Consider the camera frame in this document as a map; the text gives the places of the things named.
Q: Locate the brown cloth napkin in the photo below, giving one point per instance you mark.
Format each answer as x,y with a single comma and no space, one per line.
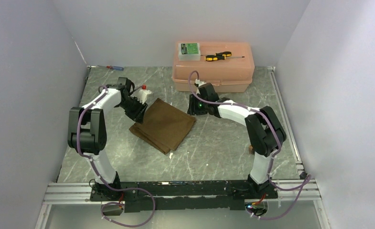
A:
164,127

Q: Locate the yellow black screwdriver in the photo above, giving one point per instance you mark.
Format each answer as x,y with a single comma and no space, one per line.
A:
220,56

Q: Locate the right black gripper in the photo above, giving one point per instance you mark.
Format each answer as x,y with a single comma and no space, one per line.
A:
193,109

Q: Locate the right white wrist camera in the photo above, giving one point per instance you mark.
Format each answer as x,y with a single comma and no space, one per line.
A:
199,83

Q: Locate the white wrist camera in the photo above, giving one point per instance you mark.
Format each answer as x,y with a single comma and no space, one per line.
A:
141,93
199,83

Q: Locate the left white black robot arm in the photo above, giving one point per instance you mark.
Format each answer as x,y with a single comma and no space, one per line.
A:
87,132

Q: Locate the aluminium frame rail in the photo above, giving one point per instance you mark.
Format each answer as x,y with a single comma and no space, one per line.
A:
79,193

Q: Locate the green white small box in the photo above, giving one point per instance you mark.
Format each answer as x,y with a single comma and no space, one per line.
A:
189,51

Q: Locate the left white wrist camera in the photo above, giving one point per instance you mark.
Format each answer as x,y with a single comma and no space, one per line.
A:
141,93

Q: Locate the pink plastic storage box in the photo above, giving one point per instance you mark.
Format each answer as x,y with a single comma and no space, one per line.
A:
232,75

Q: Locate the blue red screwdriver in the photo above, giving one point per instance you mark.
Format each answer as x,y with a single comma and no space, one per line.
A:
117,68

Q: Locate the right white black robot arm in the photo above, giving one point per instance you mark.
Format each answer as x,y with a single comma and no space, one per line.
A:
265,132

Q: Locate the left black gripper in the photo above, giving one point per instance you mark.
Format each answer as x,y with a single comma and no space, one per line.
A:
138,115

